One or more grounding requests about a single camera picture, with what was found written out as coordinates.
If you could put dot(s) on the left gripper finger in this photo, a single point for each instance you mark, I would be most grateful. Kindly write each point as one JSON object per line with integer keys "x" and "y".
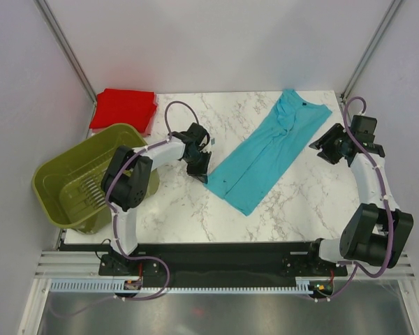
{"x": 205, "y": 156}
{"x": 194, "y": 168}

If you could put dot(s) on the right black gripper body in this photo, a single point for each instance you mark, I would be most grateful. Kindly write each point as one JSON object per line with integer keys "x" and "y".
{"x": 340, "y": 142}

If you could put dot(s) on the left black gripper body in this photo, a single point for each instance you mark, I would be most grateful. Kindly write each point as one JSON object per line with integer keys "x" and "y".
{"x": 194, "y": 157}

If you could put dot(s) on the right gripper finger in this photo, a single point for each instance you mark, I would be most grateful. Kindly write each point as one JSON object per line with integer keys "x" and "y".
{"x": 332, "y": 156}
{"x": 327, "y": 140}

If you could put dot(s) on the teal t shirt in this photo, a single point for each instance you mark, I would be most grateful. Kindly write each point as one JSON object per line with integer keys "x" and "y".
{"x": 249, "y": 173}

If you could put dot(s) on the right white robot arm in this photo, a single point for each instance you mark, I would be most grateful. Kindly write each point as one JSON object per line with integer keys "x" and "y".
{"x": 378, "y": 230}

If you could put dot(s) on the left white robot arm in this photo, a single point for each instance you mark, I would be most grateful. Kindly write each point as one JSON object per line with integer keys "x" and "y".
{"x": 126, "y": 180}

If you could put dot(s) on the folded red t shirt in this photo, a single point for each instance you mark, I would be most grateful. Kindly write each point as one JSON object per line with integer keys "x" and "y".
{"x": 135, "y": 108}

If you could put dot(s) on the olive green plastic basket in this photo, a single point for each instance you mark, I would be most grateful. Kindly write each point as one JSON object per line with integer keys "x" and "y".
{"x": 68, "y": 187}

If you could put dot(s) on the right aluminium frame post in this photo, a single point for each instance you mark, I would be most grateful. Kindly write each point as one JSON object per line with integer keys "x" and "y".
{"x": 372, "y": 46}

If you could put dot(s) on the aluminium frame post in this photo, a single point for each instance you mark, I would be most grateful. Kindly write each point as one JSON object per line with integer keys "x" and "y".
{"x": 372, "y": 46}
{"x": 54, "y": 26}

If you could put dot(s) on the white slotted cable duct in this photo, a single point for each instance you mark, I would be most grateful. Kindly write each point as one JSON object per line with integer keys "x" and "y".
{"x": 120, "y": 286}

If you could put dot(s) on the aluminium rail profile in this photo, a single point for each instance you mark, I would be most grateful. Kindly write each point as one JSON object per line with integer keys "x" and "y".
{"x": 67, "y": 264}

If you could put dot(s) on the left aluminium frame post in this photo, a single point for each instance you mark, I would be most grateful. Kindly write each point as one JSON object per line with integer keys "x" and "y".
{"x": 54, "y": 26}

